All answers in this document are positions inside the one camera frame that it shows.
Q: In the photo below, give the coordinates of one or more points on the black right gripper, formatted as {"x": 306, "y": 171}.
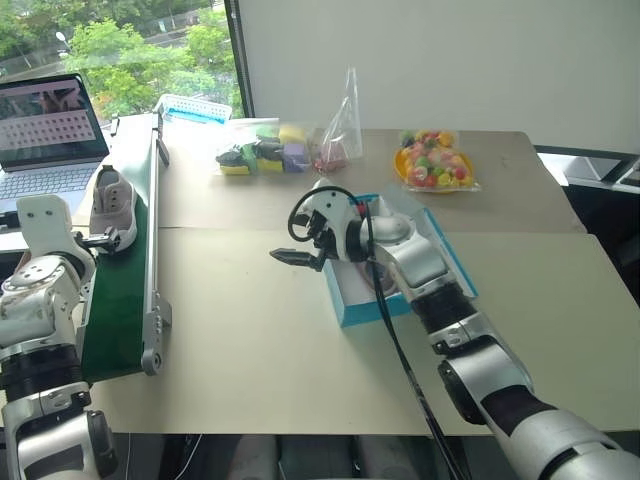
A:
{"x": 320, "y": 230}

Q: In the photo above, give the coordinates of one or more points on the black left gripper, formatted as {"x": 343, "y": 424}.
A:
{"x": 89, "y": 241}

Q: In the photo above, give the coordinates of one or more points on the grey white canvas shoe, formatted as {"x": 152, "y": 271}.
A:
{"x": 112, "y": 200}
{"x": 367, "y": 276}

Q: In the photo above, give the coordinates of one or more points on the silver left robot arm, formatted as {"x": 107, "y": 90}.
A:
{"x": 35, "y": 310}

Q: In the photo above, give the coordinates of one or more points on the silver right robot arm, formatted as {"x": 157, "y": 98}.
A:
{"x": 495, "y": 360}

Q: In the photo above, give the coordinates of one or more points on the blue cardboard shoebox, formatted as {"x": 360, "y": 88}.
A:
{"x": 357, "y": 307}

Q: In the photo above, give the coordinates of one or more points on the green conveyor belt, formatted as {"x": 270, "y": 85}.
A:
{"x": 120, "y": 300}

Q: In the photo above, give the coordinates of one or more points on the plastic bag of sponges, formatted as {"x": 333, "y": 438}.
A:
{"x": 270, "y": 150}

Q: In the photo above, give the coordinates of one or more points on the clear plastic bag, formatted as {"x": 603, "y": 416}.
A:
{"x": 342, "y": 135}

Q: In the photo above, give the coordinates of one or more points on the yellow plate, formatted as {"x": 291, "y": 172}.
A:
{"x": 400, "y": 167}

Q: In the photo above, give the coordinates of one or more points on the grey laptop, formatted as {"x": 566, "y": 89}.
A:
{"x": 47, "y": 125}

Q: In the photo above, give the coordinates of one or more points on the white blue plastic basket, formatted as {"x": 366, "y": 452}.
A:
{"x": 197, "y": 110}

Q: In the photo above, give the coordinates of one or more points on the bag of colourful candy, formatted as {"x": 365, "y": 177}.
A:
{"x": 435, "y": 160}

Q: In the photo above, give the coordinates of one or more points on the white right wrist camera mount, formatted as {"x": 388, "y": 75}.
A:
{"x": 332, "y": 207}

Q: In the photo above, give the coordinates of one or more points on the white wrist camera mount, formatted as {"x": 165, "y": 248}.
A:
{"x": 332, "y": 207}
{"x": 42, "y": 222}

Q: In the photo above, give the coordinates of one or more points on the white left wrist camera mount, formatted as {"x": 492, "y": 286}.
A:
{"x": 42, "y": 222}

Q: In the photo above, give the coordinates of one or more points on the dark window frame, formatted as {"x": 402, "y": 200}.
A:
{"x": 240, "y": 60}

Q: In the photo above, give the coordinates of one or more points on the black desk frame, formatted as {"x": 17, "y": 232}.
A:
{"x": 600, "y": 170}

